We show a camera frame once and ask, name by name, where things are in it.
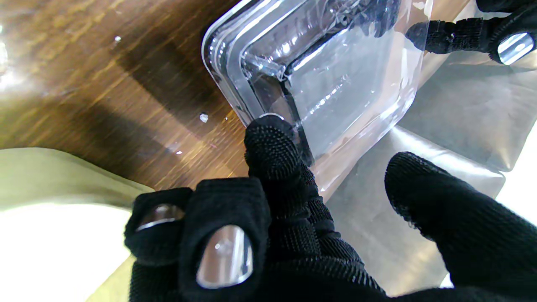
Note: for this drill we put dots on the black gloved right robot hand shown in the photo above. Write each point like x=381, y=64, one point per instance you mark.
x=293, y=251

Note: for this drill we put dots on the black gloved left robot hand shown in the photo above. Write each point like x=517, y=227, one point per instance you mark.
x=461, y=35

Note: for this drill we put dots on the thin clear plastic tray lid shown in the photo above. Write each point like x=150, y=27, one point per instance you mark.
x=348, y=92

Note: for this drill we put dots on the kraft paper food container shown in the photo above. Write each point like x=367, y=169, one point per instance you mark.
x=50, y=176

